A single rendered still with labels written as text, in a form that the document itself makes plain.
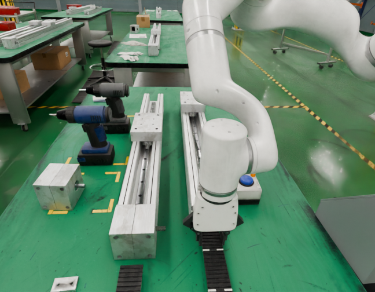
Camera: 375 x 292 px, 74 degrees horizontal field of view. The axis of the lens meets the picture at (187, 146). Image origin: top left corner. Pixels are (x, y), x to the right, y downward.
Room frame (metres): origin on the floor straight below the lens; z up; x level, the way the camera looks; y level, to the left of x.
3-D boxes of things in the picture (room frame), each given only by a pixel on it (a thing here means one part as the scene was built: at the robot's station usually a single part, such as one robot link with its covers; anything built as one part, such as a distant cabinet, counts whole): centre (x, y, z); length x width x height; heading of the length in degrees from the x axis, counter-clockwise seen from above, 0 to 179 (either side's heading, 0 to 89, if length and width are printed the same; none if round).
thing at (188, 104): (1.12, -0.01, 0.87); 0.16 x 0.11 x 0.07; 4
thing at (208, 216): (0.42, -0.07, 0.92); 0.10 x 0.07 x 0.11; 94
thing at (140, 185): (0.85, 0.16, 0.82); 0.80 x 0.10 x 0.09; 4
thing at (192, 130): (0.87, -0.03, 0.82); 0.80 x 0.10 x 0.09; 4
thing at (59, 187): (0.56, 0.36, 0.83); 0.11 x 0.10 x 0.10; 90
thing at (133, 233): (0.41, 0.11, 0.83); 0.12 x 0.09 x 0.10; 94
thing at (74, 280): (0.30, 0.26, 0.78); 0.05 x 0.03 x 0.01; 98
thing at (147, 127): (0.85, 0.16, 0.87); 0.16 x 0.11 x 0.07; 4
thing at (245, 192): (0.60, -0.18, 0.81); 0.10 x 0.08 x 0.06; 94
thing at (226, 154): (0.42, -0.07, 1.06); 0.09 x 0.08 x 0.13; 101
